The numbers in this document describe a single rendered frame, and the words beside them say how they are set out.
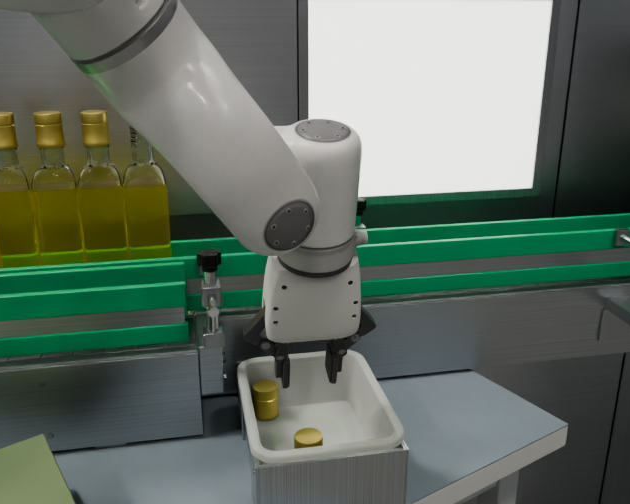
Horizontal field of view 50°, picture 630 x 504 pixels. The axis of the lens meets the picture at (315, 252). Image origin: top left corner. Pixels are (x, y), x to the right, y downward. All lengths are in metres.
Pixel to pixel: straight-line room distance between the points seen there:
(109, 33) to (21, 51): 0.61
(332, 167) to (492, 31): 0.63
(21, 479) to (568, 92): 1.02
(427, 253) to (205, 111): 0.60
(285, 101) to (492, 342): 0.50
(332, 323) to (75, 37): 0.38
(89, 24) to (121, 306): 0.47
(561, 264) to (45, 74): 0.83
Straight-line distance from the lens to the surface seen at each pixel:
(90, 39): 0.47
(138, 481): 0.88
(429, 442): 0.93
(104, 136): 0.93
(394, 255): 0.99
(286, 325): 0.69
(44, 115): 0.93
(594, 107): 1.30
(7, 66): 1.07
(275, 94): 1.06
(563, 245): 1.10
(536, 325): 1.11
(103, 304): 0.86
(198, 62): 0.48
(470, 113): 1.16
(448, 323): 1.04
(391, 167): 1.13
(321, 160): 0.58
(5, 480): 0.80
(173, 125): 0.48
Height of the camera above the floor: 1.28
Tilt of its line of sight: 19 degrees down
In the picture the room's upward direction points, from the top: straight up
